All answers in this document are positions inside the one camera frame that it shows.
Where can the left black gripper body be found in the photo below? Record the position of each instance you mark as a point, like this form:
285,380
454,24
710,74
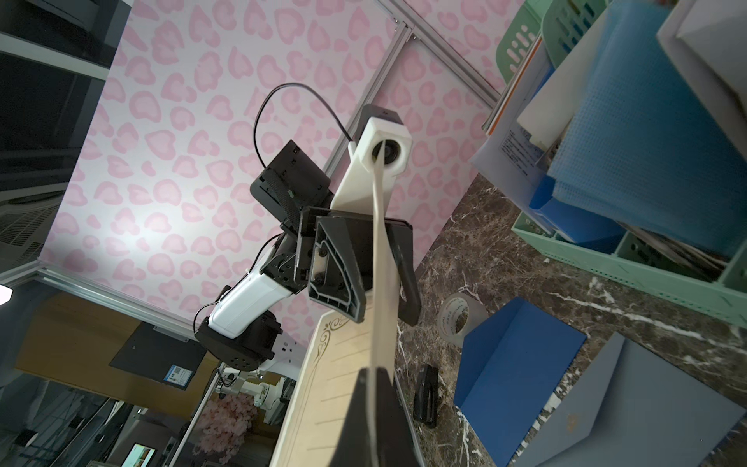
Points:
301,260

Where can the white folder in organizer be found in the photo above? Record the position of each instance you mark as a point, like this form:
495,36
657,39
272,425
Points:
706,42

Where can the dark blue envelope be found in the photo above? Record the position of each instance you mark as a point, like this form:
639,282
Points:
510,365

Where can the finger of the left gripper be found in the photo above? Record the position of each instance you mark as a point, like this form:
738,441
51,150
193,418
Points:
341,262
401,240

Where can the cream lined letter paper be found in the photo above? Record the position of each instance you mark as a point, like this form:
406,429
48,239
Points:
340,349

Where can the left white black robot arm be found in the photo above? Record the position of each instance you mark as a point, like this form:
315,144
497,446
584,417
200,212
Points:
242,331

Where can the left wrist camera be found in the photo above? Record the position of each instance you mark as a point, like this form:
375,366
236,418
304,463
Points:
379,153

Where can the clear tape roll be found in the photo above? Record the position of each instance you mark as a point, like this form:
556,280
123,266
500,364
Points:
458,316

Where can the small blue box in organizer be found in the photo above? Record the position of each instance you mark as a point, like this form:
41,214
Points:
576,225

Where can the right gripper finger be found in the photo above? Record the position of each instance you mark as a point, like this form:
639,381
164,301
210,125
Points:
376,431

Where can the small black device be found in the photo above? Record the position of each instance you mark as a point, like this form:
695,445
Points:
426,397

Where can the green file organizer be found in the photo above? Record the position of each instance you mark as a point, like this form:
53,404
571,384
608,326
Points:
672,270

